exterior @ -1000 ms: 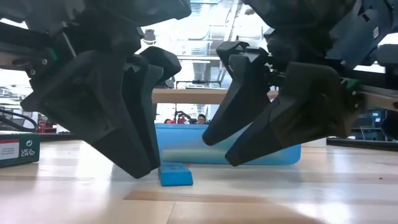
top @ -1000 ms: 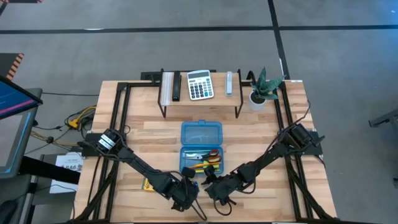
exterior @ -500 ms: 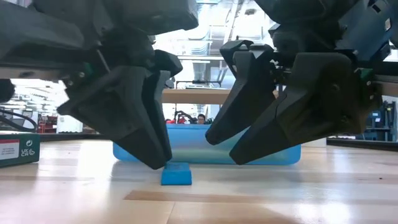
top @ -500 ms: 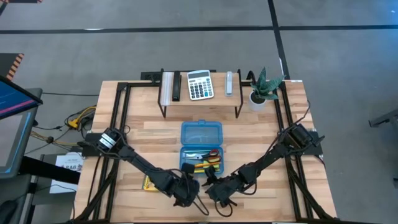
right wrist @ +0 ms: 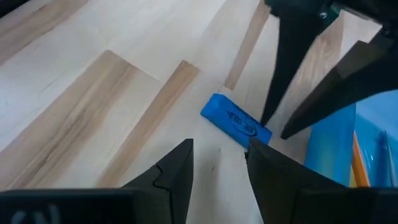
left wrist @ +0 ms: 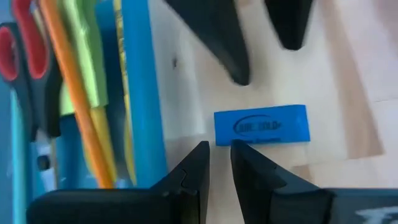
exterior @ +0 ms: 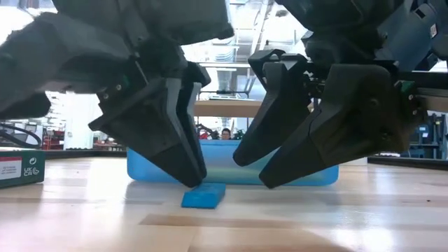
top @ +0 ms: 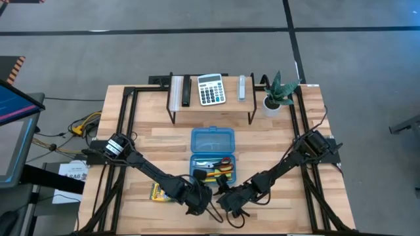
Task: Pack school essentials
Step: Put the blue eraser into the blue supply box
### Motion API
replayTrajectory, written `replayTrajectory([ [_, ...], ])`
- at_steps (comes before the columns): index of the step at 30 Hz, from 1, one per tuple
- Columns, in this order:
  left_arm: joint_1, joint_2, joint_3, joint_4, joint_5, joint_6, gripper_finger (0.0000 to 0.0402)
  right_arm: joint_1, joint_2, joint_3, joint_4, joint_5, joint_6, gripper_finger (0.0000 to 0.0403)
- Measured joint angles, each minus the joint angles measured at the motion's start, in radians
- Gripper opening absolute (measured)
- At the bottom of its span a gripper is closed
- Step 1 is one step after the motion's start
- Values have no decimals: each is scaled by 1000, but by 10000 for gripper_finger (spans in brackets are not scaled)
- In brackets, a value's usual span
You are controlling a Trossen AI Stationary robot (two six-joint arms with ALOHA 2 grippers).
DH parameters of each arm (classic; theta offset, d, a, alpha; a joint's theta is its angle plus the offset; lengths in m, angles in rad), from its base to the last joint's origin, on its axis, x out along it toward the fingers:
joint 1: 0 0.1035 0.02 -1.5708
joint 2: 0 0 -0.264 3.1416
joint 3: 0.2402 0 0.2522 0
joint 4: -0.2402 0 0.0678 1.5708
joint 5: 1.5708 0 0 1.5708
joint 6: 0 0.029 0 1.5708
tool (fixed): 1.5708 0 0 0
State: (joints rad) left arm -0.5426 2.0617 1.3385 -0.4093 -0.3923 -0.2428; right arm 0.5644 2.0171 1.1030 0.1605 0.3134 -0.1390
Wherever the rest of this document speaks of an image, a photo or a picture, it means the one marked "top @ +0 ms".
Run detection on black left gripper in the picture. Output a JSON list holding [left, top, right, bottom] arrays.
[[182, 169, 215, 216]]

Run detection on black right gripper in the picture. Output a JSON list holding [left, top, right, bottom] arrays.
[[213, 174, 254, 218]]

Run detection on red-handled scissors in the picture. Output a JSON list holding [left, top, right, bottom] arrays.
[[196, 156, 234, 172]]

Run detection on yellow green crayon box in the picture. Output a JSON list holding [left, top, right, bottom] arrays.
[[149, 182, 175, 203]]

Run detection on blue plastic pencil case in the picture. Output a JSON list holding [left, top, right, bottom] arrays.
[[189, 126, 237, 187]]

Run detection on wooden shelf riser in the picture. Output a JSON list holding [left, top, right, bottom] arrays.
[[166, 71, 258, 125]]

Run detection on white desk calculator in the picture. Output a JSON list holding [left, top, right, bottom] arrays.
[[197, 73, 226, 106]]

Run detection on white plant pot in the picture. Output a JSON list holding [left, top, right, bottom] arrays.
[[262, 95, 282, 117]]

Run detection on grey stapler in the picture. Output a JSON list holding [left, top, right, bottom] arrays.
[[238, 75, 247, 100]]

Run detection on black power strip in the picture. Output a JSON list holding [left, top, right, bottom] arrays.
[[148, 75, 171, 87]]

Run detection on green snake plant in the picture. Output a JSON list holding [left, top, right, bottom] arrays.
[[264, 70, 301, 106]]

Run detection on white paper sheet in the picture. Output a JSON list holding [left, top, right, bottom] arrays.
[[52, 160, 89, 205]]

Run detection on grey screen monitor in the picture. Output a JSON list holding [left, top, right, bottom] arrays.
[[0, 113, 40, 189]]

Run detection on grey metal stand leg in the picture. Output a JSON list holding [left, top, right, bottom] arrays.
[[388, 114, 420, 138]]

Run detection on tilted blue screen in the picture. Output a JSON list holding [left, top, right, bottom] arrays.
[[0, 80, 46, 127]]

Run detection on hazard-striped black platform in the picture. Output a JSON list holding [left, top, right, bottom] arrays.
[[0, 55, 26, 86]]

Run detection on black aluminium frame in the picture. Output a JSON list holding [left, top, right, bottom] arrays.
[[78, 72, 358, 235]]

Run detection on yellow cable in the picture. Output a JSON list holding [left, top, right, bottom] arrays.
[[70, 111, 102, 137]]

